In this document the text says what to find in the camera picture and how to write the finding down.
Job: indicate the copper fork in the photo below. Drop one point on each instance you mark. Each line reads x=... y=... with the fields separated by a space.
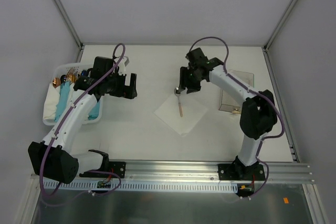
x=71 y=75

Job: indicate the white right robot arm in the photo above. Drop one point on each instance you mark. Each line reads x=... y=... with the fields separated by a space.
x=257 y=109

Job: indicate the light blue rolled napkin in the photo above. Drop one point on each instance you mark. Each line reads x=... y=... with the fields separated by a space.
x=60 y=107

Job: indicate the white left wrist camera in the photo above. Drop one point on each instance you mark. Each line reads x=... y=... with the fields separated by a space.
x=122 y=65

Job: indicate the aluminium frame rail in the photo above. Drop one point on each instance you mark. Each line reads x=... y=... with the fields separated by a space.
x=196 y=172

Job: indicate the perforated cable duct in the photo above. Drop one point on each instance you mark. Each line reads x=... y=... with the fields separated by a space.
x=215 y=187

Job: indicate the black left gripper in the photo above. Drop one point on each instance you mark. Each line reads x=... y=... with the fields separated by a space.
x=124 y=85

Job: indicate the white rolled napkin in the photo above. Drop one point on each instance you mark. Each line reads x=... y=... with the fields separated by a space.
x=51 y=101

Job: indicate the copper spoon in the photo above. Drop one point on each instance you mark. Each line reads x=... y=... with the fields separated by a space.
x=56 y=82

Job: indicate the wooden handled spoon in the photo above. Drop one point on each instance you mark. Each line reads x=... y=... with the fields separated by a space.
x=177 y=94

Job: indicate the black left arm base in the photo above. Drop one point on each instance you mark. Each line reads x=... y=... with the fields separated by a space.
x=115 y=167

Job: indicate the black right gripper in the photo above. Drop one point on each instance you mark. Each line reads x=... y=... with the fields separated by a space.
x=190 y=77

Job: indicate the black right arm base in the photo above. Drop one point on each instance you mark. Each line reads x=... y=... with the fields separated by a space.
x=234 y=171

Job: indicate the orange tape piece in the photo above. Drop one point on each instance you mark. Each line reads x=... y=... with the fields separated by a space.
x=285 y=200

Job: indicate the white paper napkin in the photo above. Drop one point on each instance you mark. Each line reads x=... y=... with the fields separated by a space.
x=168 y=112

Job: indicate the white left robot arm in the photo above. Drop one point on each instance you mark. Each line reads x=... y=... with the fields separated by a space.
x=51 y=157

